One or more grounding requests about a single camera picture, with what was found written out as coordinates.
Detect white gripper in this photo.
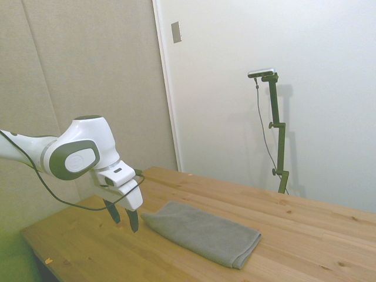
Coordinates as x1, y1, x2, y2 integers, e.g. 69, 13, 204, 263
90, 170, 144, 233

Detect grey towel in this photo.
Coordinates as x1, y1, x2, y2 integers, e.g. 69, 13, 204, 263
140, 200, 263, 270

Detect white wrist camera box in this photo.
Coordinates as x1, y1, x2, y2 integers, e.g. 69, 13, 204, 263
98, 165, 139, 188

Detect white door frame trim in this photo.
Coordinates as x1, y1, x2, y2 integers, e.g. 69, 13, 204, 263
152, 0, 183, 173

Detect dark green camera stand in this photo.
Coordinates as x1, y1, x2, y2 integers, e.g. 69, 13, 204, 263
260, 73, 290, 195

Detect grey wall switch plate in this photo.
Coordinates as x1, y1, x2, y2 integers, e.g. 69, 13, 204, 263
170, 21, 183, 44

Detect silver exterior camera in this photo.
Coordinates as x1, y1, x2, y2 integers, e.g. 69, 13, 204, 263
247, 68, 277, 79

